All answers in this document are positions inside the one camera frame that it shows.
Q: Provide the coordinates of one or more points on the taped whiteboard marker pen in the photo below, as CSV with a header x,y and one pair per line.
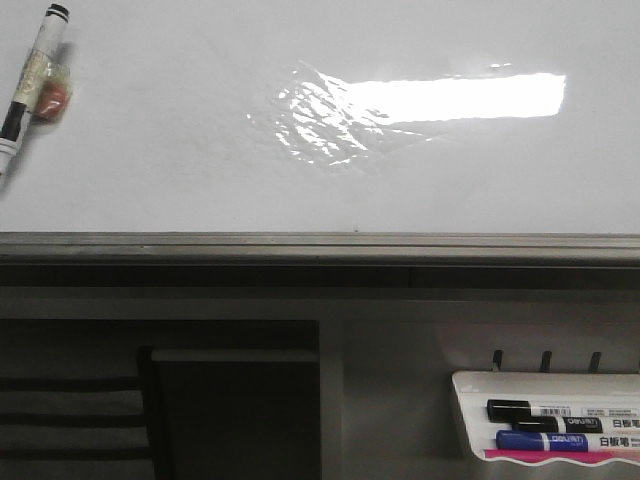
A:
x,y
37,69

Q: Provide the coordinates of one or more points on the white whiteboard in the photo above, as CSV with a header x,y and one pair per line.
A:
x,y
346,135

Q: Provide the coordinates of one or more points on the white marker tray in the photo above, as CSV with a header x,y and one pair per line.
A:
x,y
478,434

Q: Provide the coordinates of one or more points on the upper black capped marker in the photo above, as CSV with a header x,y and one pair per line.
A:
x,y
504,410

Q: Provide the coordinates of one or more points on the black capped marker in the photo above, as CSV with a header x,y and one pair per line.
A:
x,y
556,424
504,410

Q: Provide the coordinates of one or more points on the blue capped marker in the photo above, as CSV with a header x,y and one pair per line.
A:
x,y
566,442

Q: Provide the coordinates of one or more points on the middle black capped marker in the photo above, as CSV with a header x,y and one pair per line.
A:
x,y
556,424

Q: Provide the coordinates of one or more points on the dark chair back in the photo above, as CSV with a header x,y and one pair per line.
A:
x,y
152,418

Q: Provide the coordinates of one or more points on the left black wall hook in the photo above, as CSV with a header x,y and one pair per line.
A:
x,y
497,360

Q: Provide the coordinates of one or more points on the black wall hook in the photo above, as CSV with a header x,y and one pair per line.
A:
x,y
594,362
497,360
545,364

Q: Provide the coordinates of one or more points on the middle black wall hook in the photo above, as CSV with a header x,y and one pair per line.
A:
x,y
545,364

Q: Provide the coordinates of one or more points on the right black wall hook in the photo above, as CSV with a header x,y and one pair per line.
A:
x,y
594,362

